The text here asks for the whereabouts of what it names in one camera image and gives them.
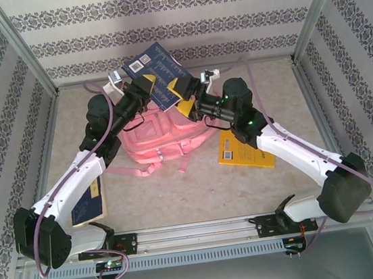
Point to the navy booklet with QR codes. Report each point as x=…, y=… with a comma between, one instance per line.
x=153, y=65

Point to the pink backpack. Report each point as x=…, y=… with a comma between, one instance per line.
x=159, y=139

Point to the navy book with yellow label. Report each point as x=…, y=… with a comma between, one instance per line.
x=89, y=206

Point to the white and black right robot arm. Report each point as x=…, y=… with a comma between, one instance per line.
x=293, y=150

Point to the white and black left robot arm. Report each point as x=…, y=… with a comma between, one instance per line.
x=76, y=180

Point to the aluminium frame rail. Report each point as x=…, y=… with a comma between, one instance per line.
x=307, y=80
x=50, y=129

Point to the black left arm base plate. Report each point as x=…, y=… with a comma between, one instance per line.
x=131, y=243

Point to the aluminium frame post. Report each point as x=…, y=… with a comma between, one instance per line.
x=318, y=7
x=18, y=44

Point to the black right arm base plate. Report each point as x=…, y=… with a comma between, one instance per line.
x=263, y=227

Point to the aluminium mounting rail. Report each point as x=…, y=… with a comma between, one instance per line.
x=195, y=235

